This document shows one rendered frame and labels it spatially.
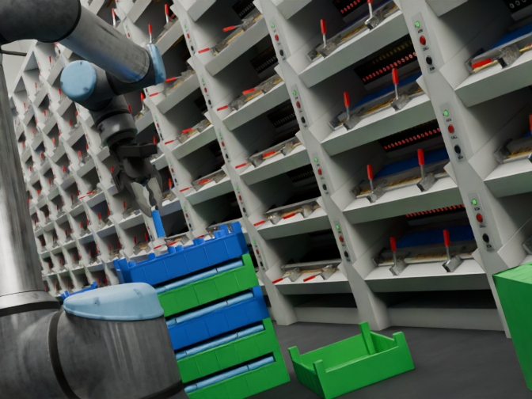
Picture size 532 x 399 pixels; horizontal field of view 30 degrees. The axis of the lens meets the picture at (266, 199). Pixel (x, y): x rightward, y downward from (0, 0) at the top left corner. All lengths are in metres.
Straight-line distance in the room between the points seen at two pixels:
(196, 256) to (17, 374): 0.82
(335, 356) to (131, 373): 0.90
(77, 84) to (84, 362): 0.89
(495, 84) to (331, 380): 0.68
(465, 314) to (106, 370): 1.03
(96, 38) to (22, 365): 0.68
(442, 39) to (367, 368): 0.69
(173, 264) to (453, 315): 0.67
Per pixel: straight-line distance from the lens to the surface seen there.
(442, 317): 2.45
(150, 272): 2.32
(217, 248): 2.34
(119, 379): 1.57
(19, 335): 1.63
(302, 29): 2.70
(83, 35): 1.91
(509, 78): 1.89
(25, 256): 1.68
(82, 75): 2.30
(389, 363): 2.11
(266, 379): 2.38
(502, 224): 2.05
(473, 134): 2.04
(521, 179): 1.94
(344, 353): 2.38
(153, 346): 1.58
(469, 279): 2.21
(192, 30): 3.35
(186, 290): 2.34
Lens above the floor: 0.45
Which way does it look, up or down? level
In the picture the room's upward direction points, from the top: 18 degrees counter-clockwise
